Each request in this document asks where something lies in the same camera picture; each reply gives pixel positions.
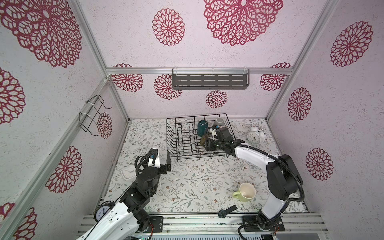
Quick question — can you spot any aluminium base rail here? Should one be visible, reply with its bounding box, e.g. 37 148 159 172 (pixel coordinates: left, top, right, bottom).
150 213 329 236

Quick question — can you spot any light green mug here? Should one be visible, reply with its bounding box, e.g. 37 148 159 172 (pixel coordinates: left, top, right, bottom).
232 183 257 202

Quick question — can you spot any black wristwatch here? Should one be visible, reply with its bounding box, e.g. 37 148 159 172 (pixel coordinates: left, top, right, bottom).
218 205 238 219

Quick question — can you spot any black wire wall basket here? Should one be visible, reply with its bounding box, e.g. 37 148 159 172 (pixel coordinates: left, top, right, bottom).
78 95 112 137

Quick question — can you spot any amber textured glass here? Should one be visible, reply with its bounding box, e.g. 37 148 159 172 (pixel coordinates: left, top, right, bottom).
200 134 211 149

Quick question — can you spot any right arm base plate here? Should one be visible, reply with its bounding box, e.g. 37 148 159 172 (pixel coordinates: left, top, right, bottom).
242 215 286 232

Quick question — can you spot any white square clock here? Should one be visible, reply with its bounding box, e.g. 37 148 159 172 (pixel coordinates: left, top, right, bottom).
122 165 137 181

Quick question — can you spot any black wire dish rack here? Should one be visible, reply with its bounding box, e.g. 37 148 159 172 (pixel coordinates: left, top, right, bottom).
167 113 236 161

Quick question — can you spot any white twin-bell alarm clock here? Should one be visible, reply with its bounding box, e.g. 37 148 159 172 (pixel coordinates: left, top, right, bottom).
247 126 266 145

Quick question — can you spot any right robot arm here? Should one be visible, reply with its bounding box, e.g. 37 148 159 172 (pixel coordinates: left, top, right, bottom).
204 125 305 221

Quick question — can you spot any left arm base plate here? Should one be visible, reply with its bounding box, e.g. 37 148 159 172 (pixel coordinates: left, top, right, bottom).
145 216 164 234

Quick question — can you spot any black round clock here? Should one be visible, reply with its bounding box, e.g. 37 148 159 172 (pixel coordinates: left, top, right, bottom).
94 201 115 222

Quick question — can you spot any grey wall shelf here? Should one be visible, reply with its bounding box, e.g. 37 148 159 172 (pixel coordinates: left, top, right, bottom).
171 69 250 90

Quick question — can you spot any grey mug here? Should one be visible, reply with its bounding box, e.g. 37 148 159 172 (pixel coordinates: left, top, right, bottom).
214 118 225 126

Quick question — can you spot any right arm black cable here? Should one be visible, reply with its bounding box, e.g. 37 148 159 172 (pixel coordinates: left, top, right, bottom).
206 136 306 240

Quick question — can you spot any teal mug cream inside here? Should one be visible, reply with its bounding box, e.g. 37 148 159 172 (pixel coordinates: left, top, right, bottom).
197 120 209 137

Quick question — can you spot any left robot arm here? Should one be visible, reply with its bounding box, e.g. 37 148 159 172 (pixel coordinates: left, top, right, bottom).
78 149 172 240

